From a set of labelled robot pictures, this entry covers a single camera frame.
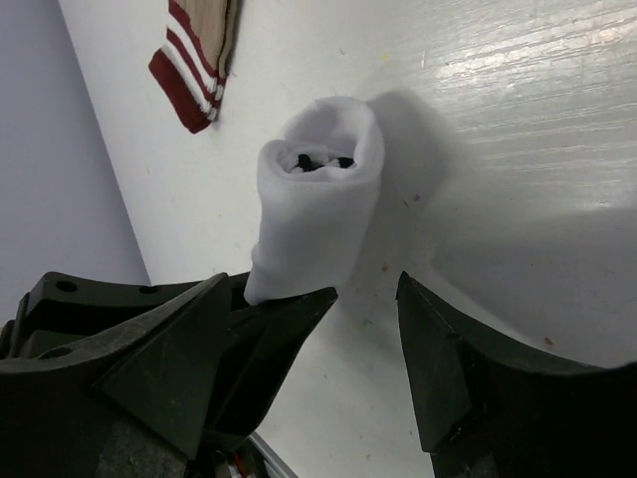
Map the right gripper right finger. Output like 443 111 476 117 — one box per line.
396 274 636 477

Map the white sock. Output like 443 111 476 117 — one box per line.
244 97 385 305

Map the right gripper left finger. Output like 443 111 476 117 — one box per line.
1 272 337 477

